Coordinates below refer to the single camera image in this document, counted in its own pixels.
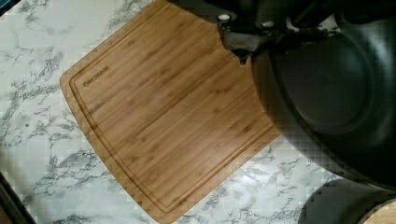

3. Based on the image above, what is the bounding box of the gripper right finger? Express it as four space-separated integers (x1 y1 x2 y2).
255 0 343 34

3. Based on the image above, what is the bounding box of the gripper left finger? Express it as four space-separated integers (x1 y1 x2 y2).
217 14 275 64

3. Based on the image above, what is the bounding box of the black bowl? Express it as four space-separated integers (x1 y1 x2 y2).
252 17 395 190

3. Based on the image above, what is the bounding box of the bamboo cutting board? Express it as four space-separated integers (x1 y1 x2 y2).
60 0 277 224

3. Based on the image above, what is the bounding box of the white round appliance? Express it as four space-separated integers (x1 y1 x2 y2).
298 179 395 224

